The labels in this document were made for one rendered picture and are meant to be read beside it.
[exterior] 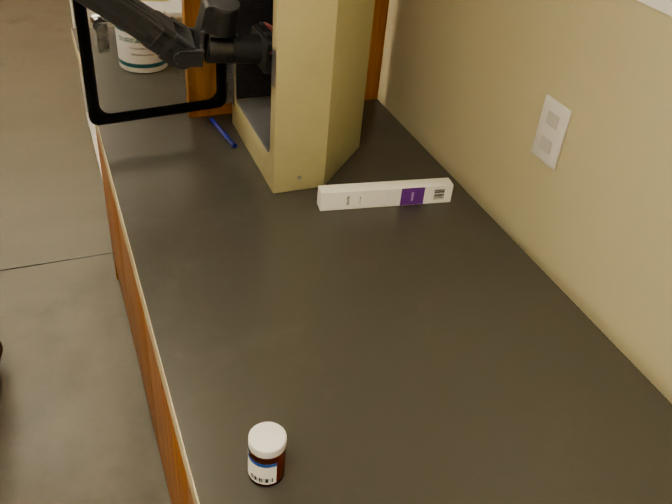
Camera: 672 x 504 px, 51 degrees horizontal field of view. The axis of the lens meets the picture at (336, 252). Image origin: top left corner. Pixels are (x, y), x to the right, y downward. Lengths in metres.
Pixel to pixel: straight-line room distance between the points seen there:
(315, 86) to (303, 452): 0.69
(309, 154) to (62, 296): 1.49
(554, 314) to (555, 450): 0.29
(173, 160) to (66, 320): 1.17
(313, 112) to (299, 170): 0.13
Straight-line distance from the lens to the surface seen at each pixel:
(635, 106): 1.18
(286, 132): 1.38
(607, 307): 1.29
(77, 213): 3.14
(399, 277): 1.25
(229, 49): 1.42
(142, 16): 1.35
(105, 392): 2.35
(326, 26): 1.33
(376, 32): 1.81
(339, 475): 0.95
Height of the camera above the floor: 1.71
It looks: 37 degrees down
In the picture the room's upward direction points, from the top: 5 degrees clockwise
